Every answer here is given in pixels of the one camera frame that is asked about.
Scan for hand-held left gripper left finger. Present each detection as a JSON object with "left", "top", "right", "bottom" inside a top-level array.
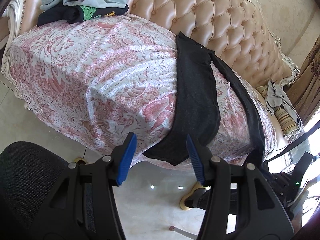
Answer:
[{"left": 27, "top": 132, "right": 137, "bottom": 240}]

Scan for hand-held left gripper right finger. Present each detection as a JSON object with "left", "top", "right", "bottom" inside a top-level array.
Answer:
[{"left": 186, "top": 134, "right": 294, "bottom": 240}]

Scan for dark grey pants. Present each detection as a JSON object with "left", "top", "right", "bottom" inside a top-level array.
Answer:
[{"left": 144, "top": 31, "right": 267, "bottom": 167}]

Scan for striped pillow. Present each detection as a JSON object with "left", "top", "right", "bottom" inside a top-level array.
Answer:
[{"left": 256, "top": 85, "right": 304, "bottom": 133}]

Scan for white rod with red tip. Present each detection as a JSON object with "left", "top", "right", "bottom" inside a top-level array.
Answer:
[{"left": 168, "top": 226, "right": 198, "bottom": 240}]

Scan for grey cloth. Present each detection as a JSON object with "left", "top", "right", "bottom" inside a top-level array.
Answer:
[{"left": 265, "top": 80, "right": 295, "bottom": 117}]

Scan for pink floral blanket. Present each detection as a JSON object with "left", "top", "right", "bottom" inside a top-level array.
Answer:
[{"left": 1, "top": 14, "right": 277, "bottom": 172}]

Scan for black mesh chair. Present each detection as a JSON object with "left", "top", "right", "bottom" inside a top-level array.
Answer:
[{"left": 0, "top": 141, "right": 88, "bottom": 240}]

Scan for tufted beige leather headboard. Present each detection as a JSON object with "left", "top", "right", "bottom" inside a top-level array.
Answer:
[{"left": 0, "top": 0, "right": 304, "bottom": 153}]

